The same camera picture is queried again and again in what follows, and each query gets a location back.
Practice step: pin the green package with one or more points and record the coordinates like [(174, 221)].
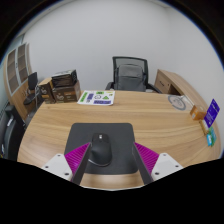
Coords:
[(213, 135)]

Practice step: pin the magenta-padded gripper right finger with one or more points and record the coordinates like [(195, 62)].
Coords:
[(147, 160)]

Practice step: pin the white printed leaflet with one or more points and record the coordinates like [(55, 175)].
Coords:
[(96, 98)]

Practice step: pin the small blue package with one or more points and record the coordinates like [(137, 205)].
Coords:
[(209, 140)]

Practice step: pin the small black chair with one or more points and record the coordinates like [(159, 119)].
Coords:
[(32, 81)]

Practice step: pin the dark grey mouse pad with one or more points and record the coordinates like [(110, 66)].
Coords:
[(121, 146)]

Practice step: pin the purple card package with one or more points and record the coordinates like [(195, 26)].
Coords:
[(212, 113)]

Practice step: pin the black product box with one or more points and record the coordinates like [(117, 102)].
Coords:
[(64, 78)]

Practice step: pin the black computer mouse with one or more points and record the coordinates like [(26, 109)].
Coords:
[(100, 150)]

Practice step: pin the orange cardboard box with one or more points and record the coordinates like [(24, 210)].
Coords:
[(198, 113)]

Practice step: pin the wooden shelf unit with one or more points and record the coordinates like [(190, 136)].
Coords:
[(16, 76)]

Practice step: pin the black mesh office chair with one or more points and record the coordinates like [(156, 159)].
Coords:
[(130, 76)]

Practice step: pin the black padded office chair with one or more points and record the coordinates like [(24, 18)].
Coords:
[(11, 133)]

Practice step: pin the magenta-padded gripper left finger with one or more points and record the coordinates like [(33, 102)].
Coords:
[(76, 160)]

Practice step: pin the large brown cardboard box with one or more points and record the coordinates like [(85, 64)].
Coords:
[(66, 93)]

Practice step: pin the small tan box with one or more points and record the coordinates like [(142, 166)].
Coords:
[(204, 127)]

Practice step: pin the small brown cardboard box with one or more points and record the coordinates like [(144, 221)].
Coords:
[(46, 93)]

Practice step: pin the wooden side desk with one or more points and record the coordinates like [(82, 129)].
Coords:
[(176, 83)]

